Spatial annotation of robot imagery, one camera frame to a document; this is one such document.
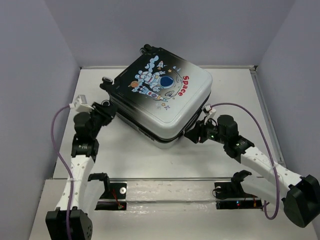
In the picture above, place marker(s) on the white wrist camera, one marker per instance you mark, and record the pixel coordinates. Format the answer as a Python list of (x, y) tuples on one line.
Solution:
[(80, 104), (209, 112)]

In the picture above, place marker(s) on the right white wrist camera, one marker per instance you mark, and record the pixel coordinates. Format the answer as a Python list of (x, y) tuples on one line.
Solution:
[(209, 112)]

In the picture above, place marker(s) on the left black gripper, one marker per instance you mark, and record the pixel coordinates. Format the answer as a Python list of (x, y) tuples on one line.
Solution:
[(107, 112)]

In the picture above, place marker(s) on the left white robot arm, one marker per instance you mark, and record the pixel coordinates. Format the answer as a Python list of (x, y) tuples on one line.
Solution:
[(70, 220)]

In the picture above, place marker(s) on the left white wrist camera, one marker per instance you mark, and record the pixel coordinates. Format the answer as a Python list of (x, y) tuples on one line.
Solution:
[(80, 104)]

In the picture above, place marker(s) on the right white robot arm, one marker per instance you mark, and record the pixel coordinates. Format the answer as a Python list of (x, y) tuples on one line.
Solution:
[(300, 194)]

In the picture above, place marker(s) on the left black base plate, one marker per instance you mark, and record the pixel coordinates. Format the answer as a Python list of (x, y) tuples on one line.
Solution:
[(114, 199)]

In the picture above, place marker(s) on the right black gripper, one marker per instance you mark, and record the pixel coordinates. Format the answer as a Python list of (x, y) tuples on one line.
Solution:
[(198, 130)]

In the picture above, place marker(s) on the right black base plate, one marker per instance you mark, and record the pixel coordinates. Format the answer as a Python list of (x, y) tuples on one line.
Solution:
[(230, 196)]

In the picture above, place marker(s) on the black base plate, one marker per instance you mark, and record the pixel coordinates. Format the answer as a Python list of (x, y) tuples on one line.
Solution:
[(230, 196), (114, 199)]

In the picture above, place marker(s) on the small black kids suitcase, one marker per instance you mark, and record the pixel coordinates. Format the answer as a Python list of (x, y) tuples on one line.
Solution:
[(160, 95)]

